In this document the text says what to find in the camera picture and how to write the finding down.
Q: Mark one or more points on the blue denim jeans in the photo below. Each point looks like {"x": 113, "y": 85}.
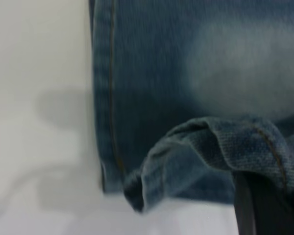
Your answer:
{"x": 161, "y": 73}

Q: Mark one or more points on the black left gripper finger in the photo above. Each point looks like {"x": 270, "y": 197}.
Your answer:
{"x": 259, "y": 213}

